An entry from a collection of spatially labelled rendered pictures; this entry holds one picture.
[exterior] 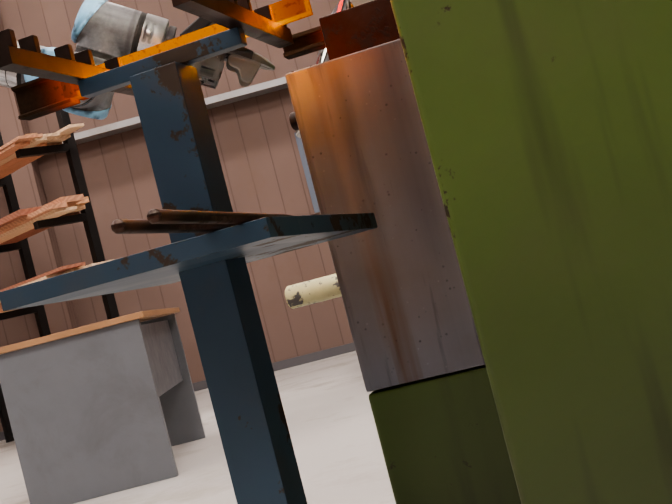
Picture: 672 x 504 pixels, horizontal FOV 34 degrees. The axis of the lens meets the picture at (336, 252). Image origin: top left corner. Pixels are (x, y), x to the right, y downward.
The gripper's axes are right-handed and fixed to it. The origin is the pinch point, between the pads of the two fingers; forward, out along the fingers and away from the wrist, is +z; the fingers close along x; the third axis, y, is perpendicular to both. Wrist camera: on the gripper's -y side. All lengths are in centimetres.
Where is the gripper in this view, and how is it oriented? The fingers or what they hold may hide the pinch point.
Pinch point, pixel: (269, 63)
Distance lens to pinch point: 218.5
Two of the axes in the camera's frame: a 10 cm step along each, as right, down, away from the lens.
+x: 1.7, -0.7, -9.8
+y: -2.5, 9.6, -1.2
